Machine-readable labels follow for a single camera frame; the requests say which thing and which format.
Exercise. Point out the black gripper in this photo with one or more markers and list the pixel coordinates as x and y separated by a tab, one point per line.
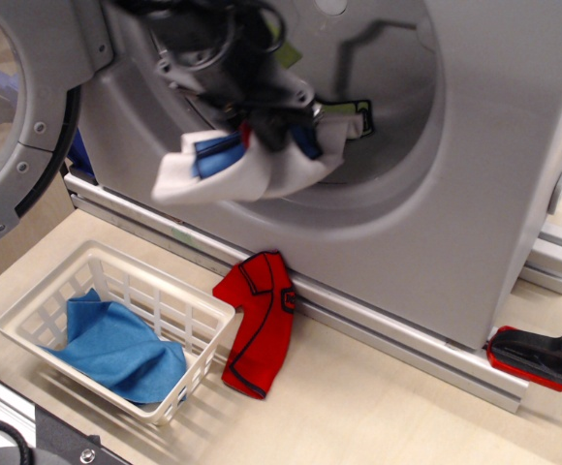
230	80

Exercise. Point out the small red garment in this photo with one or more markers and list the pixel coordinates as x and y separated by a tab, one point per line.
245	132

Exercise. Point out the dark blue miniature garment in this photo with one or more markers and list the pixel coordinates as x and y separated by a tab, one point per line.
215	155

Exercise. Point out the grey cloth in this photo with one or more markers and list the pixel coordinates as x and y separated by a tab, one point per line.
259	174

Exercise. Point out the light green cloth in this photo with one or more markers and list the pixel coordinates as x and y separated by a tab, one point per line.
283	51

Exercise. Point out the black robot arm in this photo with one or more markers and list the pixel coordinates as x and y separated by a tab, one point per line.
193	24

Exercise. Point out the grey toy washing machine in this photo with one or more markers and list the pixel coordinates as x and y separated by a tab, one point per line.
430	219

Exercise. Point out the grey round machine door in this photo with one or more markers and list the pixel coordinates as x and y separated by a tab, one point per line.
48	50

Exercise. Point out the white plastic laundry basket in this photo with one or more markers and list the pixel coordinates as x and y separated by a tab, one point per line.
175	311

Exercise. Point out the green miniature garment in drum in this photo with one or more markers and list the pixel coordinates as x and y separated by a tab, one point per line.
355	115

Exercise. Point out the red miniature shirt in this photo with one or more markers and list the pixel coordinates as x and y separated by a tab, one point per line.
261	288

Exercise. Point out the light blue cloth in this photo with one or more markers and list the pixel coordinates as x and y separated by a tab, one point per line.
115	348

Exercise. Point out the red black clamp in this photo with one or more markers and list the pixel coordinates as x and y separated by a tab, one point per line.
532	357

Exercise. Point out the aluminium profile rail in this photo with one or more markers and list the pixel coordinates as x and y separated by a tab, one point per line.
435	355

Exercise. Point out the black bracket with screw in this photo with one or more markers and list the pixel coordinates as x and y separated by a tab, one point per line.
60	438

